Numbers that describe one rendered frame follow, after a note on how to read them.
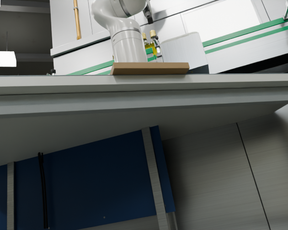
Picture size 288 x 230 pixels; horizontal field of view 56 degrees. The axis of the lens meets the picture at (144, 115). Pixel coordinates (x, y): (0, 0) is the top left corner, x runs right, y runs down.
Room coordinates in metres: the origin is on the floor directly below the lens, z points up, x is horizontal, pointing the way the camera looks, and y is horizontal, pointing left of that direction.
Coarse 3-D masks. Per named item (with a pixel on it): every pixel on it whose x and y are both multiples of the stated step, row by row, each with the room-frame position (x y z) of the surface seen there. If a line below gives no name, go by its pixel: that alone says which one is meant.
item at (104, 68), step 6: (150, 48) 1.19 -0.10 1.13; (150, 54) 1.20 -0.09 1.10; (150, 60) 1.20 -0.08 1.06; (96, 66) 1.26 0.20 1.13; (102, 66) 1.25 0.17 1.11; (108, 66) 1.25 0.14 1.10; (78, 72) 1.28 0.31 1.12; (84, 72) 1.27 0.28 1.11; (90, 72) 1.27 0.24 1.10; (96, 72) 1.26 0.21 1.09; (102, 72) 1.25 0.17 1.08; (108, 72) 1.24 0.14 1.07
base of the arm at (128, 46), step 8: (120, 32) 0.80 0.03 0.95; (128, 32) 0.80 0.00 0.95; (136, 32) 0.81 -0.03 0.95; (112, 40) 0.83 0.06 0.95; (120, 40) 0.81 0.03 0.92; (128, 40) 0.80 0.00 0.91; (136, 40) 0.81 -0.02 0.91; (112, 48) 0.85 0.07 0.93; (120, 48) 0.81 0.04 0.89; (128, 48) 0.80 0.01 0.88; (136, 48) 0.81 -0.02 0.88; (144, 48) 0.84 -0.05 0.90; (120, 56) 0.81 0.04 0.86; (128, 56) 0.80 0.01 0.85; (136, 56) 0.81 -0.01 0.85; (144, 56) 0.83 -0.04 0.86
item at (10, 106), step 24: (0, 96) 0.67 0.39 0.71; (24, 96) 0.69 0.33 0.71; (48, 96) 0.71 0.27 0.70; (72, 96) 0.73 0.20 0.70; (96, 96) 0.76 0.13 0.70; (120, 96) 0.78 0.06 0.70; (144, 96) 0.81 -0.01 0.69; (168, 96) 0.84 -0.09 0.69; (192, 96) 0.87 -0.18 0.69; (216, 96) 0.90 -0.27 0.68; (240, 96) 0.94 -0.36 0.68; (264, 96) 0.97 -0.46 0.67
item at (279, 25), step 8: (264, 24) 1.16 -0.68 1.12; (272, 24) 1.15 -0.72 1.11; (280, 24) 1.15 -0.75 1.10; (240, 32) 1.19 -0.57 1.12; (248, 32) 1.18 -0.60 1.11; (256, 32) 1.17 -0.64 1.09; (264, 32) 1.17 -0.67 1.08; (272, 32) 1.16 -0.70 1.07; (208, 40) 1.22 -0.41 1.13; (216, 40) 1.21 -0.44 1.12; (224, 40) 1.21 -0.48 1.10; (232, 40) 1.20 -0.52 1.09; (240, 40) 1.19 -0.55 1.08; (248, 40) 1.18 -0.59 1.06; (208, 48) 1.23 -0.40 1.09; (216, 48) 1.22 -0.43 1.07; (224, 48) 1.21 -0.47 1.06
